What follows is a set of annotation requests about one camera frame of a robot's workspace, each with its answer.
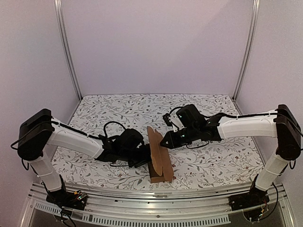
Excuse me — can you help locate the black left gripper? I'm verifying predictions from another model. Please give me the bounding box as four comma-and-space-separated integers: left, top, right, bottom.
119, 145, 155, 169

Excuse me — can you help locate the brown cardboard box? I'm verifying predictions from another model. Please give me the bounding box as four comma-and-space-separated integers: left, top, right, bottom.
147, 126, 174, 183

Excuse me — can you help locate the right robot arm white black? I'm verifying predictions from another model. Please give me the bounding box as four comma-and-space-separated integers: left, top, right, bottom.
160, 104, 303, 206

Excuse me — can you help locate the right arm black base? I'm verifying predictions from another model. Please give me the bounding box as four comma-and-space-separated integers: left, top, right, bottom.
228, 185, 269, 222

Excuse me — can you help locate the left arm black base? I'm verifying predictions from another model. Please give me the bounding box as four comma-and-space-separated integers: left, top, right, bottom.
44, 175, 88, 210

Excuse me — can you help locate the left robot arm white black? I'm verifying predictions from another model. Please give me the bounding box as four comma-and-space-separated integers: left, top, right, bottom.
15, 109, 151, 205

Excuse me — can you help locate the floral patterned table mat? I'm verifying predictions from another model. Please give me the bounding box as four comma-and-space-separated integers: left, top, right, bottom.
51, 94, 263, 191

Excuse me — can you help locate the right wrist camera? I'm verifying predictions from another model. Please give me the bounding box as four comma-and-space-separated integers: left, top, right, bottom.
162, 113, 184, 132

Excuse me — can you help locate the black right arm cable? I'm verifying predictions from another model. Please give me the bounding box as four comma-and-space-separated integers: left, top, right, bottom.
169, 106, 279, 121

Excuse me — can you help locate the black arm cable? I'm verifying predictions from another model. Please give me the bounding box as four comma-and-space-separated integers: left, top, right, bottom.
103, 121, 127, 140
169, 106, 279, 121

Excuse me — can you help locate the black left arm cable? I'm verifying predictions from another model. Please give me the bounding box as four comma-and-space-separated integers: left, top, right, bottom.
103, 121, 127, 140

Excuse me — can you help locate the aluminium front rail frame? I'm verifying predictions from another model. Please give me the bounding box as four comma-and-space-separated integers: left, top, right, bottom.
18, 182, 296, 227

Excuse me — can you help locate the right aluminium corner post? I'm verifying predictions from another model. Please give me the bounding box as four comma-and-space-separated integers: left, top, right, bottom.
232, 0, 260, 102

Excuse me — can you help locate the aluminium corner post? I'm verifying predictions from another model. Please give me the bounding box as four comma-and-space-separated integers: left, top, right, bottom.
54, 0, 83, 101
232, 0, 260, 102

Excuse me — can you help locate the left aluminium corner post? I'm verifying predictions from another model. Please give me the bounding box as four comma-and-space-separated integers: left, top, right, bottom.
54, 0, 83, 101

